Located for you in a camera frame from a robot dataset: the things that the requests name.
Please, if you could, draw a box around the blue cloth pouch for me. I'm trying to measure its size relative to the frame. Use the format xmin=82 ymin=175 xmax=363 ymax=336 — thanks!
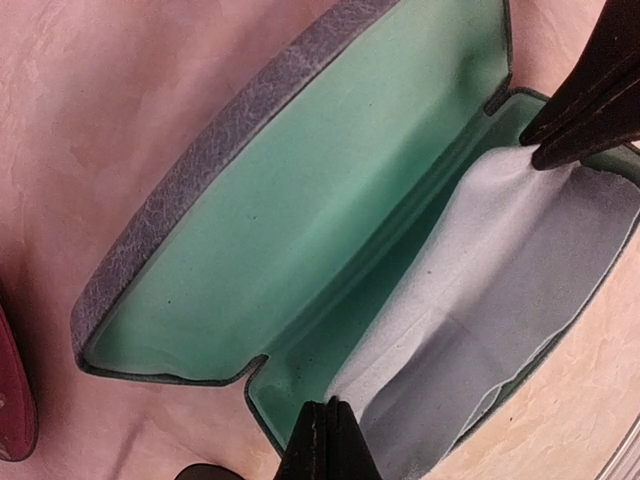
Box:
xmin=329 ymin=147 xmax=639 ymax=479

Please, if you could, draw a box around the red floral plate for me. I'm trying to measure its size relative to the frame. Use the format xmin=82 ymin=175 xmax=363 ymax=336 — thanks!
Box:
xmin=0 ymin=309 xmax=38 ymax=462

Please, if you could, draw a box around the black glasses case beige lining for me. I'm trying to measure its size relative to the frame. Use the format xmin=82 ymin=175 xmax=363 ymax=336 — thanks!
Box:
xmin=175 ymin=463 xmax=243 ymax=480

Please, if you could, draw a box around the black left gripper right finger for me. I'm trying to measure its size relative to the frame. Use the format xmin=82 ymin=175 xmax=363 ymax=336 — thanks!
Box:
xmin=326 ymin=397 xmax=381 ymax=480

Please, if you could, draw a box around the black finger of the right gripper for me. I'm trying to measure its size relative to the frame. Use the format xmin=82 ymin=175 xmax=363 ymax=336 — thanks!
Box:
xmin=520 ymin=0 xmax=639 ymax=145
xmin=532 ymin=69 xmax=639 ymax=170

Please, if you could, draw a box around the blue-grey hard glasses case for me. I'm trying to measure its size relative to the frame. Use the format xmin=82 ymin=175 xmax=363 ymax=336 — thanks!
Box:
xmin=71 ymin=1 xmax=639 ymax=462

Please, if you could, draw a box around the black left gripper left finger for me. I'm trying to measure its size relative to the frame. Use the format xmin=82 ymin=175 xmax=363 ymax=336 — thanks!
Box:
xmin=279 ymin=401 xmax=328 ymax=480

